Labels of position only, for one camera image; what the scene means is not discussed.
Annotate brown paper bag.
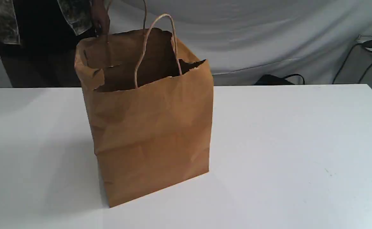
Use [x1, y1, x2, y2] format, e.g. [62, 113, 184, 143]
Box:
[75, 13, 214, 207]

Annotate black object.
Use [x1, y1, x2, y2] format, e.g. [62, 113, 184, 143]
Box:
[253, 73, 305, 86]

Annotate person in patterned white jacket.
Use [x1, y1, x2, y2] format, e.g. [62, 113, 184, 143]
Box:
[0, 0, 98, 87]

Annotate white backdrop cloth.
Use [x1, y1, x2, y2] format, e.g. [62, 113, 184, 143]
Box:
[0, 0, 372, 88]

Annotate black cables at right edge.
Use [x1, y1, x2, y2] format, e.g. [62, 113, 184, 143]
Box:
[332, 38, 372, 84]

